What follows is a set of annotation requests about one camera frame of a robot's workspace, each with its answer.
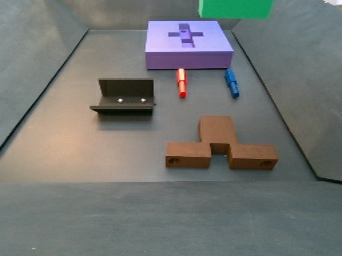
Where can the green U-shaped block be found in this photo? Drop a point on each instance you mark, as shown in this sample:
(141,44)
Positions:
(235,9)

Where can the purple board with cross slot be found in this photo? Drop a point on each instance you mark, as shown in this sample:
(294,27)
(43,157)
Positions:
(187,44)

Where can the brown T-shaped wooden block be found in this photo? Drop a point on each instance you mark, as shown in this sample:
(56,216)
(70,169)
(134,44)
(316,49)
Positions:
(218,140)

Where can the red cylindrical peg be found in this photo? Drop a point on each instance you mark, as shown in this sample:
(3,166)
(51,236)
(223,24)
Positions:
(182,82)

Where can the blue cylindrical peg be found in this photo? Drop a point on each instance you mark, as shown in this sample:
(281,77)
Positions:
(231,83)

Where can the black angle bracket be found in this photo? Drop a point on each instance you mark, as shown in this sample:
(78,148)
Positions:
(126,95)

